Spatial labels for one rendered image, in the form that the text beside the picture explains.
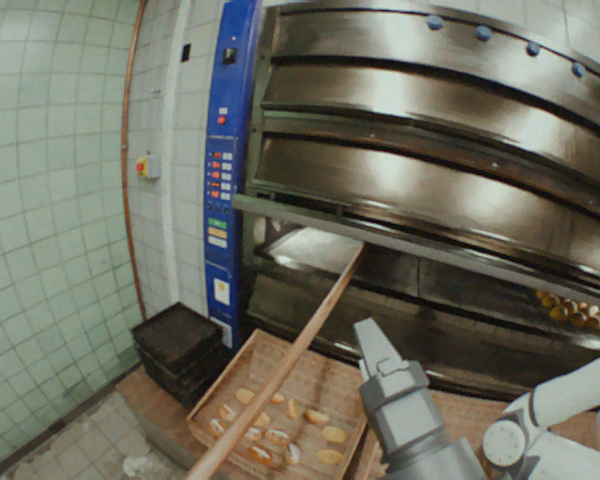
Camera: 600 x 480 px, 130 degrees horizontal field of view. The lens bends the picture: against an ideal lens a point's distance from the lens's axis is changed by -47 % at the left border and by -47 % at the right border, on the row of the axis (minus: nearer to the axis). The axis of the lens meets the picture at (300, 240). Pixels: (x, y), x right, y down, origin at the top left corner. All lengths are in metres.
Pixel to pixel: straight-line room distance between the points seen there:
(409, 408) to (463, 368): 0.83
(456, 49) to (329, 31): 0.38
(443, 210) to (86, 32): 1.66
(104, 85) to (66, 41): 0.33
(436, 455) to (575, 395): 0.27
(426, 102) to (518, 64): 0.33
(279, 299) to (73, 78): 1.40
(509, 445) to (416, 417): 0.27
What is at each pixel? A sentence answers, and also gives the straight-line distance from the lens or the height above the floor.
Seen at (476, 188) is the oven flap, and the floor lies 1.58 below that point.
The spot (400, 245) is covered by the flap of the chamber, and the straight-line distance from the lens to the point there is 0.65.
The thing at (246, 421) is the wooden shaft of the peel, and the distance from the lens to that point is 0.46.
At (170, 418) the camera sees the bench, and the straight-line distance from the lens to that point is 1.21.
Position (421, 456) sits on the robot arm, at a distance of 0.23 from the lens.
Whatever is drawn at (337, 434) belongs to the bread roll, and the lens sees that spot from 1.11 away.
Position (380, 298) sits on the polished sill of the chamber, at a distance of 0.88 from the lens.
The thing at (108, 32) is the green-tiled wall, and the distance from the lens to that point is 1.60.
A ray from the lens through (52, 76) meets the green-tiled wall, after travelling 1.45.
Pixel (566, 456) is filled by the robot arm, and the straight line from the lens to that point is 0.49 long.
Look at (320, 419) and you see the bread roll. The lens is 1.13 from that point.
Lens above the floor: 1.61
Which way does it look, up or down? 22 degrees down
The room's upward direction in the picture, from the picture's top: 7 degrees clockwise
